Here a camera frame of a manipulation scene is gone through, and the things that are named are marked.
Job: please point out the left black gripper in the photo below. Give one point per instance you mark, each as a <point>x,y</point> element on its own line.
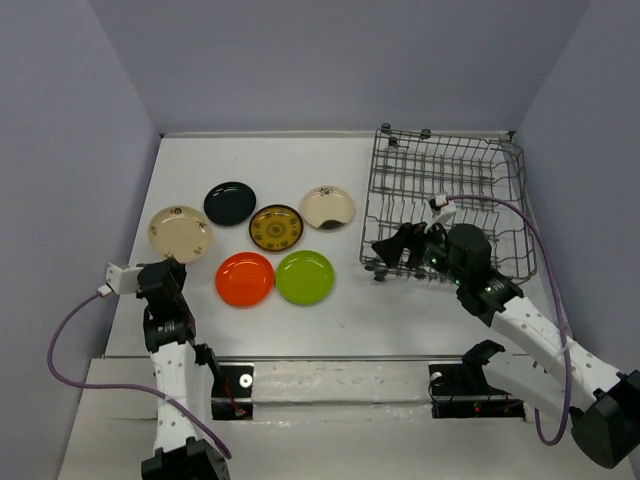
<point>178,270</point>

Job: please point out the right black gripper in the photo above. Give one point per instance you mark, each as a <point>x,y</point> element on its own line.
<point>391,249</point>

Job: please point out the cream floral plate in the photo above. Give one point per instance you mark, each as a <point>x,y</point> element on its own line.
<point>180,232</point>

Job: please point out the orange plate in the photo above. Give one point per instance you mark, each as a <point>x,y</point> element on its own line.
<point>244,279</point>

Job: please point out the black plate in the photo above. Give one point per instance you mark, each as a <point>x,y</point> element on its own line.
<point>229,203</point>

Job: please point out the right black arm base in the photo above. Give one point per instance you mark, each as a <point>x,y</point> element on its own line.
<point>459,390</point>

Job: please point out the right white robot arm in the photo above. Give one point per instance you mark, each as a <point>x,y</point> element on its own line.
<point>600,402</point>

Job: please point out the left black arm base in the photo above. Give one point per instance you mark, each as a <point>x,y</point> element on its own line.
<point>231,391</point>

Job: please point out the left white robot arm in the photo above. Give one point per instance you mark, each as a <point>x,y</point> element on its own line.
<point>185,373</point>

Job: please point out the cream plate with dark spot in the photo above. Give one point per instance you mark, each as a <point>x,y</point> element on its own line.
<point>327,208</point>

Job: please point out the green plate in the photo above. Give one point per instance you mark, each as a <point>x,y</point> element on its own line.
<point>305,277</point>

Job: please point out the brown yellow patterned plate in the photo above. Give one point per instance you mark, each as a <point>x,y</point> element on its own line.
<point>276,228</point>

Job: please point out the white foam strip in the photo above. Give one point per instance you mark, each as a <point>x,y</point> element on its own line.
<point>333,382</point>

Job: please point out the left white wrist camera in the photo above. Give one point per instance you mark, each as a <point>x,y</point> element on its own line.
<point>121,281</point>

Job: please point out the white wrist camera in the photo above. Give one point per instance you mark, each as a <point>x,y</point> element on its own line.
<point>121,281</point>
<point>443,209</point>

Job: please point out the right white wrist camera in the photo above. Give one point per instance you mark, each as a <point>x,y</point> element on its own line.
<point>443,209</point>

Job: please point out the grey wire dish rack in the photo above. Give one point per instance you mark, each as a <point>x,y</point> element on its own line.
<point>487,177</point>

